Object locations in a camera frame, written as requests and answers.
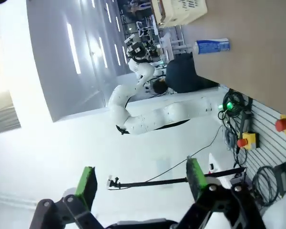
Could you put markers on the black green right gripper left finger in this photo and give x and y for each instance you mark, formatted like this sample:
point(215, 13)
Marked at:
point(85, 182)

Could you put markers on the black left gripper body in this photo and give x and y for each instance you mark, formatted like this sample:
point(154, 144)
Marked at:
point(141, 49)

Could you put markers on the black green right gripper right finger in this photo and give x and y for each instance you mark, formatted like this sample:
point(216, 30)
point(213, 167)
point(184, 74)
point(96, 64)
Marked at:
point(197, 177)

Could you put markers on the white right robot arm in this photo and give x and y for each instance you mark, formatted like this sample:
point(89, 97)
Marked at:
point(281, 212)

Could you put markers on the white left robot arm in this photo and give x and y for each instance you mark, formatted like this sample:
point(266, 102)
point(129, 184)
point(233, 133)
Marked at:
point(145, 121)

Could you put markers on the cream plastic shopping basket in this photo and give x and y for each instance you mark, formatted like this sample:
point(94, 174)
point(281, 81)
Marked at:
point(181, 12)

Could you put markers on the white controller box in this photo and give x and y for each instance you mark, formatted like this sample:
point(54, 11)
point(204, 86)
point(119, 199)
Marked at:
point(215, 164)

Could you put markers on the seated person dark jacket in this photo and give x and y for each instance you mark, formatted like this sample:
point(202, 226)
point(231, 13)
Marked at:
point(183, 74)

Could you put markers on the yellow box red stop button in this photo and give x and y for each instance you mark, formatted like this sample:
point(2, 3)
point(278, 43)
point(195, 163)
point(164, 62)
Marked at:
point(246, 140)

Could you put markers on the blue sports drink can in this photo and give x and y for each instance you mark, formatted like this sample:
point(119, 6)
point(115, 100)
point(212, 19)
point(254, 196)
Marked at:
point(212, 45)

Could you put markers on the black power adapter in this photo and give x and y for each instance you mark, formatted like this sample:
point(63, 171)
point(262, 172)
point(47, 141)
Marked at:
point(282, 179)

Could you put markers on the grey slatted aluminium panel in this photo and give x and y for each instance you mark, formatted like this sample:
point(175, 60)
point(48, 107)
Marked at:
point(264, 124)

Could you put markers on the red emergency stop yellow base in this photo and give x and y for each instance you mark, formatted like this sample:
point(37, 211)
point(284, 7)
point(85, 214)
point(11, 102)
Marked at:
point(284, 125)

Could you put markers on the white metal frame table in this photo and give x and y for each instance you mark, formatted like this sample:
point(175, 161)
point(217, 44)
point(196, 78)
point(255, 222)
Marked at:
point(168, 47)

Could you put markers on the black camera pole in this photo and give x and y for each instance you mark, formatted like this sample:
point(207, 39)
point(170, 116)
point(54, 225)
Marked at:
point(157, 183)

